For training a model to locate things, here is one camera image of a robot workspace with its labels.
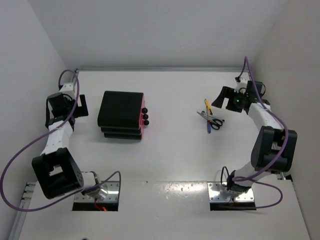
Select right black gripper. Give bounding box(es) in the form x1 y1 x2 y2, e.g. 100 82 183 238
211 86 247 113

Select black handled scissors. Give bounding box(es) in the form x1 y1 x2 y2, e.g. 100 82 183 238
197 111 225 130

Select black drawer cabinet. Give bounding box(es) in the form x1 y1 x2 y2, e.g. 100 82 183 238
97 90 145 140

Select blue handled screwdriver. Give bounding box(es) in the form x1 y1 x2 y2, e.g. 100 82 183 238
205 113 211 134

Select pink drawer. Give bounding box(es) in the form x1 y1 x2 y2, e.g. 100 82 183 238
142 114 149 120
141 119 150 129
141 94 148 114

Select pink top drawer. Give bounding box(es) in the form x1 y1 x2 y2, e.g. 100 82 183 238
141 94 148 114

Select pink bottom drawer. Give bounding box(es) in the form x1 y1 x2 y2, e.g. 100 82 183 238
141 119 150 129

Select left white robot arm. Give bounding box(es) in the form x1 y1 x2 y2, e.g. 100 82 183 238
31 92 108 201

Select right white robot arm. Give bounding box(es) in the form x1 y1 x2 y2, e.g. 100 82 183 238
211 77 298 193

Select silver wrench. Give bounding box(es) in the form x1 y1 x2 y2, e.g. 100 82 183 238
201 110 225 123

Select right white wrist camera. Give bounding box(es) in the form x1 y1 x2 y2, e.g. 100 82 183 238
234 77 248 94

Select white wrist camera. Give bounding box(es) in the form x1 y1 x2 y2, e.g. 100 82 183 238
59 82 76 100
234 77 248 94

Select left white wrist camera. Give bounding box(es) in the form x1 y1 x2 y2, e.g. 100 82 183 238
59 82 76 100

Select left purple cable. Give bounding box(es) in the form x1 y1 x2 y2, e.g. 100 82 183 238
0 69 122 212

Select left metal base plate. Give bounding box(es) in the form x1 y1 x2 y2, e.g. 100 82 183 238
73 181 120 204

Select metal base plate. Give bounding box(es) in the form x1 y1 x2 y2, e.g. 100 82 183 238
207 181 255 204
73 181 120 204

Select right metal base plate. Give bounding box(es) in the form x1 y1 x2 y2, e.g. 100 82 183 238
207 181 255 204

